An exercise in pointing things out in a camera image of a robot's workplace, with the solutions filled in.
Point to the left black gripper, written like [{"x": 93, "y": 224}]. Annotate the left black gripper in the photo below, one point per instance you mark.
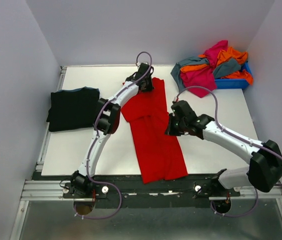
[{"x": 150, "y": 87}]

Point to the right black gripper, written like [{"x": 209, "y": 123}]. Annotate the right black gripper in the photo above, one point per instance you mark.
[{"x": 169, "y": 130}]

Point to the red t-shirt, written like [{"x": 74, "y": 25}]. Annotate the red t-shirt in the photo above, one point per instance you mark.
[{"x": 159, "y": 155}]

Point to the black t-shirt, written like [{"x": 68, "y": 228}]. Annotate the black t-shirt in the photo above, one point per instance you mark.
[{"x": 72, "y": 110}]

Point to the blue t-shirt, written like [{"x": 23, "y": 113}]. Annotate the blue t-shirt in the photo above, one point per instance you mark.
[{"x": 78, "y": 89}]

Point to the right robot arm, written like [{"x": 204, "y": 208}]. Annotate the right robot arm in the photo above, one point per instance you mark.
[{"x": 264, "y": 159}]

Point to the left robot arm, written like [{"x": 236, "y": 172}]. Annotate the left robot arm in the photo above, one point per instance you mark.
[{"x": 106, "y": 123}]

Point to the magenta t-shirt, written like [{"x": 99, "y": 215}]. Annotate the magenta t-shirt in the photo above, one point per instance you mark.
[{"x": 198, "y": 70}]

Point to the blue plastic bin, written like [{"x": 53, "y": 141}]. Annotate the blue plastic bin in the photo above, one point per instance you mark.
[{"x": 237, "y": 80}]

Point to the grey-blue t-shirt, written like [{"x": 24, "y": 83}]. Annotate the grey-blue t-shirt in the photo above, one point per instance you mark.
[{"x": 220, "y": 71}]

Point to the orange t-shirt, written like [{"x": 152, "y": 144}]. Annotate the orange t-shirt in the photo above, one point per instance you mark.
[{"x": 226, "y": 55}]

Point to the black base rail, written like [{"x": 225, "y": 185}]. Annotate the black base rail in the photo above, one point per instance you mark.
[{"x": 129, "y": 191}]

